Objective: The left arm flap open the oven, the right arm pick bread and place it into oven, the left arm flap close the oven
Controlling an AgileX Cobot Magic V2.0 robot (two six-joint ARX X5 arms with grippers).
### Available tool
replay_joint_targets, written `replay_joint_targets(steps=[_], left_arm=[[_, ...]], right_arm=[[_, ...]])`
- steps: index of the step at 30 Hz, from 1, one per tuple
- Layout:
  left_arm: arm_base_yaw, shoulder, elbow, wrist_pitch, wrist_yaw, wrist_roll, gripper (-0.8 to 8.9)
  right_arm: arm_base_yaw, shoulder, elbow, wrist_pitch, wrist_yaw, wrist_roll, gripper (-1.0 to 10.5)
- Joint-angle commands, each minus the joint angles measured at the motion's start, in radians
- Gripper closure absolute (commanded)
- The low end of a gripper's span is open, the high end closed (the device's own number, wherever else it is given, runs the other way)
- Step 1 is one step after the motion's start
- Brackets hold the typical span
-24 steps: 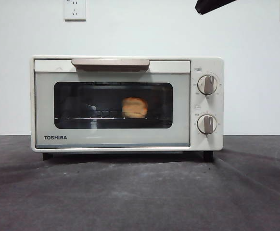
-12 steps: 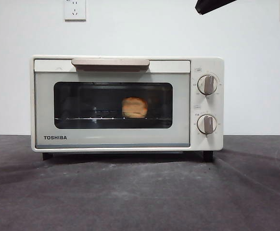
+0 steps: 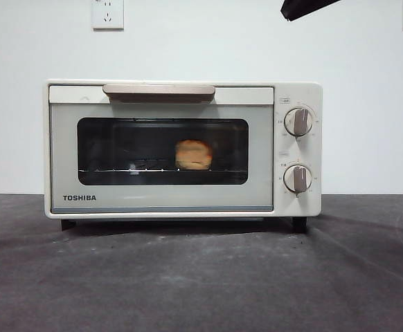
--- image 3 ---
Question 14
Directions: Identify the round golden bread roll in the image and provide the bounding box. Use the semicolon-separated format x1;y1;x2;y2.
174;139;214;172

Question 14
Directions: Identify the glass oven door with handle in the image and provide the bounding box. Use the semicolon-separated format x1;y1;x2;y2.
48;84;276;214

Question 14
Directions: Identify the cream and taupe oven knob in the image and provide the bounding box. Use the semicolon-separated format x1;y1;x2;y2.
284;107;315;137
283;164;314;194

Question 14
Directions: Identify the cream toaster oven body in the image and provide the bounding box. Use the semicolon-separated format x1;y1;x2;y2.
44;78;324;233

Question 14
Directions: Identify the chrome wire oven rack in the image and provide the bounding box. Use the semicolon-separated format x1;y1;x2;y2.
79;167;248;174

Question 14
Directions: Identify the white wall socket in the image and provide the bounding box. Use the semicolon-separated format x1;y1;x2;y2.
91;0;125;30

